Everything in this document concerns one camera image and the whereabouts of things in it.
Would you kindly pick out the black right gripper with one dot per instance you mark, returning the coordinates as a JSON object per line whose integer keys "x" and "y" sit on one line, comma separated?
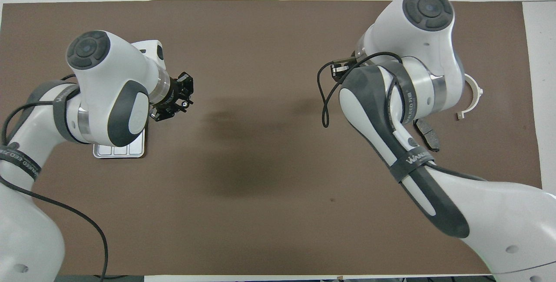
{"x": 354, "y": 65}

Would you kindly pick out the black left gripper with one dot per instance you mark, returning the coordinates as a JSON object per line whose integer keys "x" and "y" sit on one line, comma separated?
{"x": 167, "y": 95}

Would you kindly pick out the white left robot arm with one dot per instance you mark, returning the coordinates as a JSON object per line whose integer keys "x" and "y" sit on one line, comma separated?
{"x": 108, "y": 69}

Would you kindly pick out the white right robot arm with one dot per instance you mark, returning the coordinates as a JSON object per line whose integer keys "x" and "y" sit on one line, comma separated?
{"x": 417, "y": 34}

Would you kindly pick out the silver metal tray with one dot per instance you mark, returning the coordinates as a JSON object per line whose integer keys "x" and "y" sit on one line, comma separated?
{"x": 117, "y": 152}

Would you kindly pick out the curved dark grey brake pad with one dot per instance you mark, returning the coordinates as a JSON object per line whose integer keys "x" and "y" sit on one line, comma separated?
{"x": 430, "y": 136}

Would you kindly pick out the brown table mat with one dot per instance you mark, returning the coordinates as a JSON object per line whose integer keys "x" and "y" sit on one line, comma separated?
{"x": 269, "y": 230}

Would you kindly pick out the white semicircular bracket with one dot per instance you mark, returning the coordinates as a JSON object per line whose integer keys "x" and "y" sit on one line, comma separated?
{"x": 476, "y": 97}

